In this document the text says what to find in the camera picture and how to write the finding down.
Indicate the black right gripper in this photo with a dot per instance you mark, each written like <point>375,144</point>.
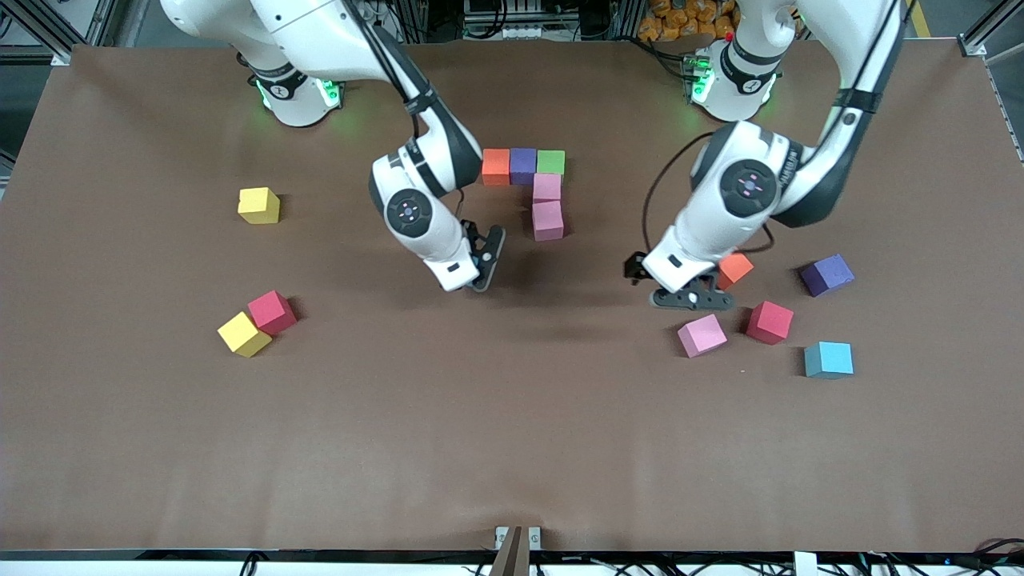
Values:
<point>471,232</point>

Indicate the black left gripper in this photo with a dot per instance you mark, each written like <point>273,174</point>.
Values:
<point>636,269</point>

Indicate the pink foam block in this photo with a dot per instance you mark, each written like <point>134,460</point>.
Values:
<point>548,222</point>
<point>547,188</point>
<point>702,336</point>

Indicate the orange foam block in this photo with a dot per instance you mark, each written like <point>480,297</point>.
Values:
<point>496,166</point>
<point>738,270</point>

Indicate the purple foam block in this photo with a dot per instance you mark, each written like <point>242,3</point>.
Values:
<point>523,166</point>
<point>826,274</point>

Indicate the green foam block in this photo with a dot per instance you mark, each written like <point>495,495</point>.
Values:
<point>550,162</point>

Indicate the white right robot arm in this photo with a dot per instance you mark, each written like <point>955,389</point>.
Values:
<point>432,240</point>

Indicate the red foam block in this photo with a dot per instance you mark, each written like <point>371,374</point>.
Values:
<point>770,322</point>
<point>272,312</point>

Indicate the light blue foam block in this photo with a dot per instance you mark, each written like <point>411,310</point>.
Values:
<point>828,359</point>

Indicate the white power strip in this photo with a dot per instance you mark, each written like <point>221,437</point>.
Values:
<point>528,32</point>

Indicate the yellow foam block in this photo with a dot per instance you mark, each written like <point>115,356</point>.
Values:
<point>258,206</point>
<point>242,334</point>

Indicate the bag of orange items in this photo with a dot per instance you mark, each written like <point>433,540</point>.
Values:
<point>672,20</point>

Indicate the small white box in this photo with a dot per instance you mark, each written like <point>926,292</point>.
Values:
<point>805,565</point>

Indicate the small metal bracket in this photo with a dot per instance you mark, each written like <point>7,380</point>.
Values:
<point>534,538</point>

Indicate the brown post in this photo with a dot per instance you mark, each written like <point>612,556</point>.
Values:
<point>512,556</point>

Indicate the aluminium frame post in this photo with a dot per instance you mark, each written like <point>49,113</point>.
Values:
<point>972,46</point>

